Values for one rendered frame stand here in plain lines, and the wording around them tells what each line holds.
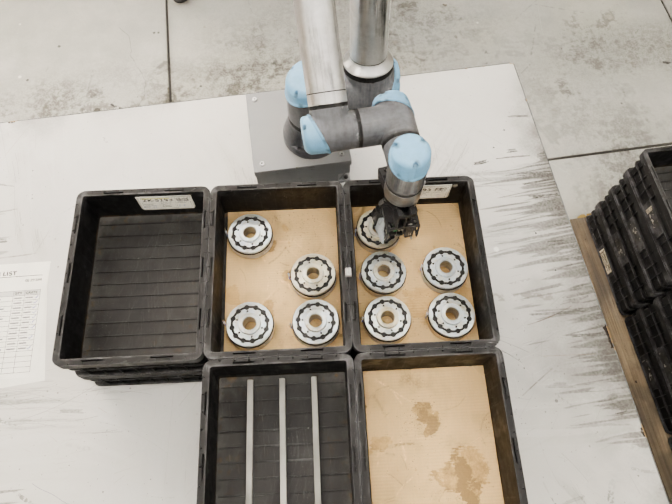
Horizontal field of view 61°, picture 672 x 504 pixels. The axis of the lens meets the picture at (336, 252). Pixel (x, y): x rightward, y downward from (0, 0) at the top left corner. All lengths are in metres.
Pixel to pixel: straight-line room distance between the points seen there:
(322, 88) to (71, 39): 2.16
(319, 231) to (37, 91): 1.89
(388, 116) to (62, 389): 0.97
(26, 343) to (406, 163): 1.02
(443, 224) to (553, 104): 1.49
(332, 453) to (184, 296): 0.48
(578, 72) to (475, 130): 1.30
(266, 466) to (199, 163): 0.84
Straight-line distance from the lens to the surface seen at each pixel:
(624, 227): 2.12
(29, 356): 1.57
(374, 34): 1.28
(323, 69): 1.08
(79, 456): 1.47
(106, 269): 1.43
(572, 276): 1.58
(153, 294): 1.37
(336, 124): 1.08
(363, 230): 1.33
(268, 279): 1.32
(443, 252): 1.33
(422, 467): 1.24
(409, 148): 1.04
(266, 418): 1.25
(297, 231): 1.37
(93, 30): 3.12
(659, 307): 2.04
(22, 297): 1.63
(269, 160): 1.50
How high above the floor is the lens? 2.06
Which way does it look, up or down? 66 degrees down
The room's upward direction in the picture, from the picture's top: 1 degrees clockwise
